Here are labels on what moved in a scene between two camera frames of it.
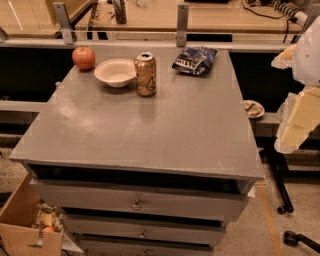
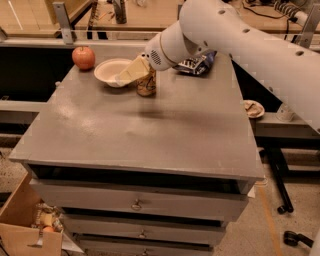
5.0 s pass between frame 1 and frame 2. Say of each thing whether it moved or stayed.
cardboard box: stayed
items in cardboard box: stayed
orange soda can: stayed
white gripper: moved
